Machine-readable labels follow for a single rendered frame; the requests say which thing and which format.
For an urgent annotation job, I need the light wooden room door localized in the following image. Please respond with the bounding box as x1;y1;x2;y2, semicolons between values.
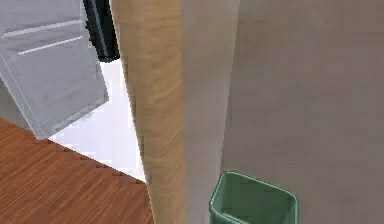
109;0;188;224

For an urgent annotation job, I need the green waste bin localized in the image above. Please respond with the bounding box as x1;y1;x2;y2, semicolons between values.
208;170;300;224

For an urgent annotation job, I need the black appliance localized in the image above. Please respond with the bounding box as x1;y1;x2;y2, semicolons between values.
82;0;121;64

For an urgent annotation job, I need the white cupboard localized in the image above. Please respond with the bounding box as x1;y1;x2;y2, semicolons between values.
0;0;110;141

